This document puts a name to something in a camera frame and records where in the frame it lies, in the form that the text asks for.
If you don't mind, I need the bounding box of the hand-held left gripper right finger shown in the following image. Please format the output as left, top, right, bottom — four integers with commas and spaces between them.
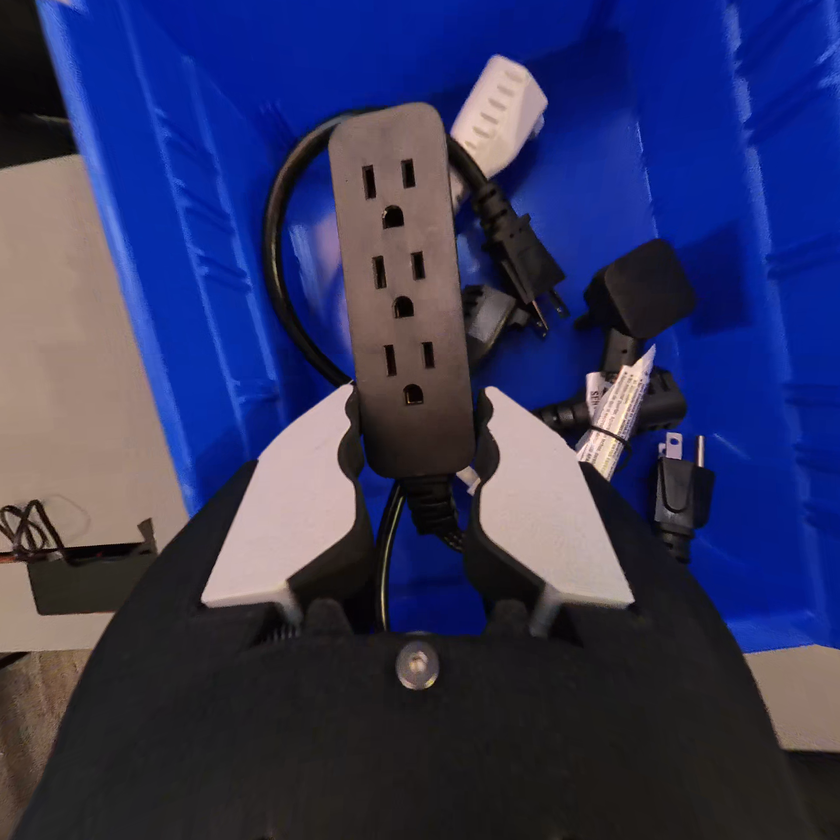
465, 386, 635, 637

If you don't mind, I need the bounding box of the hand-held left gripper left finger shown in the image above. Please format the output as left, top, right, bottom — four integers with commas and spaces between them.
201, 384, 378, 626

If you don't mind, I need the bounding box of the long black extension cord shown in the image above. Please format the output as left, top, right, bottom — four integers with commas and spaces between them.
376, 367, 718, 632

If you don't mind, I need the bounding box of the braided cord with plug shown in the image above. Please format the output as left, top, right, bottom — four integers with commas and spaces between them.
443, 238, 698, 555

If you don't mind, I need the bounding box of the black power strip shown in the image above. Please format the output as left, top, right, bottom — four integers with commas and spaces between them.
328, 101, 475, 532

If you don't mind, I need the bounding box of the short black extension cord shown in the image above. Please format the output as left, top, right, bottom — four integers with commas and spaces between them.
262, 108, 571, 388

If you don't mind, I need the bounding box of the blue plastic bin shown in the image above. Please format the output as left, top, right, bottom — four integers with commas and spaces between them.
36, 0, 840, 654

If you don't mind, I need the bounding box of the white warning label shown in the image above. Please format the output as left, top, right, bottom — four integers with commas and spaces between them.
576, 344, 657, 480

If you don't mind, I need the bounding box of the black cable tray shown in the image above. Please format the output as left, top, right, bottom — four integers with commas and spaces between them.
26, 518, 158, 616

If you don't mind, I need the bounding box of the white extension cord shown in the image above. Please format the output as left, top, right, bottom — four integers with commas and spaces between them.
449, 56, 550, 494

